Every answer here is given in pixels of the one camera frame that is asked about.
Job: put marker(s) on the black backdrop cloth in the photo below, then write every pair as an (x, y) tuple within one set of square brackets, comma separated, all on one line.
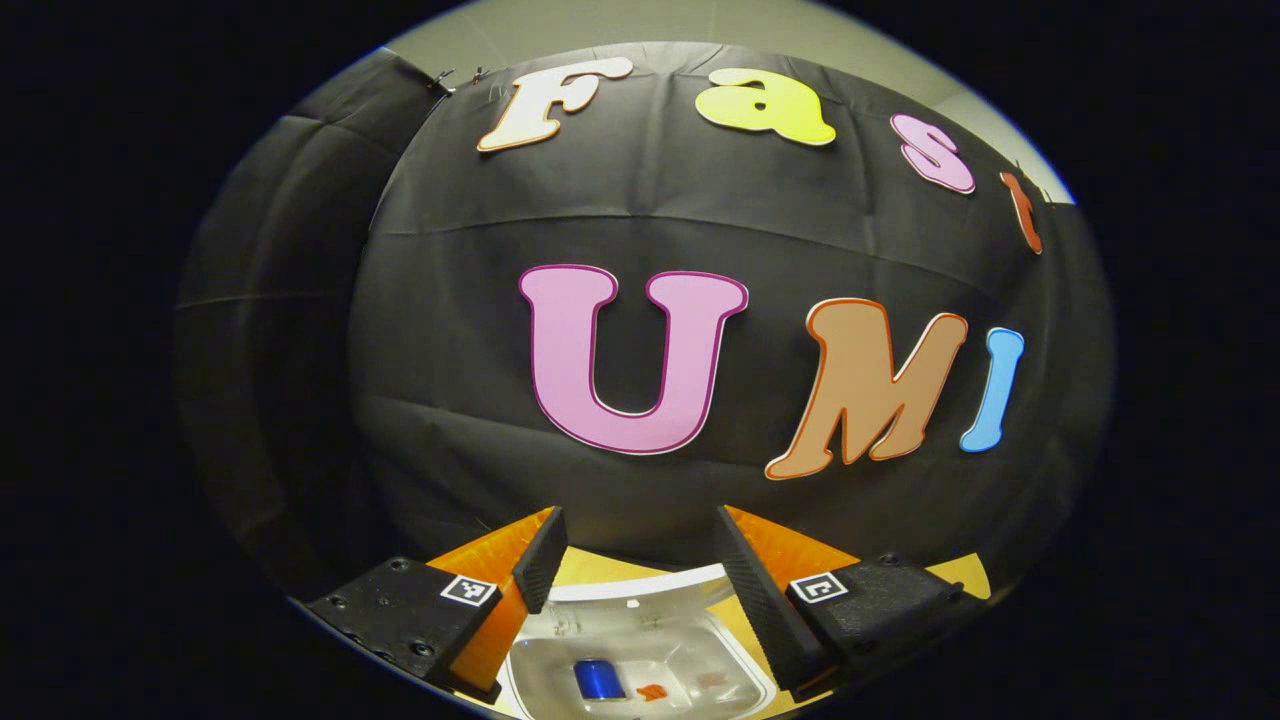
[(450, 330)]

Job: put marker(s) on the orange paper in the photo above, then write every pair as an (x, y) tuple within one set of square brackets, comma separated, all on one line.
[(652, 692)]

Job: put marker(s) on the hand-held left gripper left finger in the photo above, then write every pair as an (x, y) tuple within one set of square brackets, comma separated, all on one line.
[(545, 560)]

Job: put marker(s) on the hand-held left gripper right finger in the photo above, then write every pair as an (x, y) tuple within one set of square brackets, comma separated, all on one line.
[(750, 590)]

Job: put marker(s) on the blue pop can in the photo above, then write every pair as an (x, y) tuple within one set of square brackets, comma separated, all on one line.
[(598, 680)]

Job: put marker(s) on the white desktop garbage bin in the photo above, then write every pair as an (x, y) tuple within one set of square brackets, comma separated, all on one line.
[(620, 620)]

